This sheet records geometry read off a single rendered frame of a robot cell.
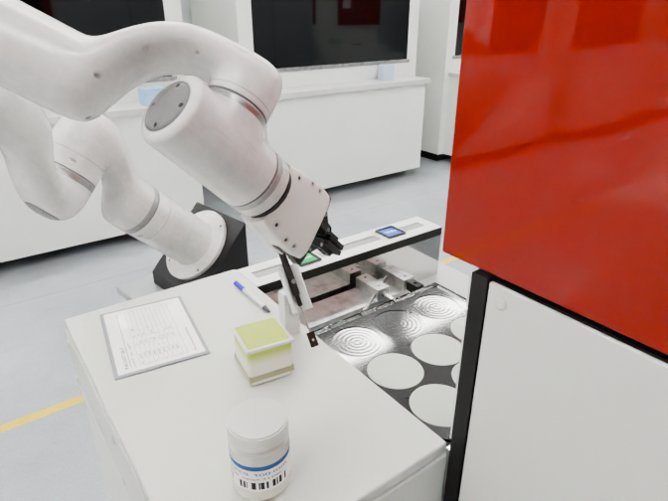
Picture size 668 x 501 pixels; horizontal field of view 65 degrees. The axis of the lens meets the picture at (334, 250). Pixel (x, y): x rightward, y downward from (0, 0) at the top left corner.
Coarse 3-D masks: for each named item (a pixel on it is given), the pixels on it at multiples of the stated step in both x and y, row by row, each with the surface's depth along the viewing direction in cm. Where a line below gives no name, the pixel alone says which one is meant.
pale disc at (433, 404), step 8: (432, 384) 89; (416, 392) 87; (424, 392) 87; (432, 392) 87; (440, 392) 87; (448, 392) 87; (416, 400) 85; (424, 400) 85; (432, 400) 85; (440, 400) 85; (448, 400) 85; (416, 408) 84; (424, 408) 84; (432, 408) 84; (440, 408) 84; (448, 408) 84; (424, 416) 82; (432, 416) 82; (440, 416) 82; (448, 416) 82; (440, 424) 80; (448, 424) 80
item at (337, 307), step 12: (396, 288) 123; (324, 300) 118; (336, 300) 118; (348, 300) 118; (360, 300) 118; (384, 300) 119; (300, 312) 113; (312, 312) 113; (324, 312) 113; (336, 312) 113; (348, 312) 113; (312, 324) 109; (324, 324) 110
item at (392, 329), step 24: (432, 288) 119; (384, 312) 110; (408, 312) 110; (432, 312) 110; (456, 312) 110; (336, 336) 102; (360, 336) 102; (384, 336) 102; (408, 336) 102; (360, 360) 95; (408, 408) 84
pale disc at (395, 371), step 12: (372, 360) 95; (384, 360) 95; (396, 360) 95; (408, 360) 95; (372, 372) 92; (384, 372) 92; (396, 372) 92; (408, 372) 92; (420, 372) 92; (384, 384) 89; (396, 384) 89; (408, 384) 89
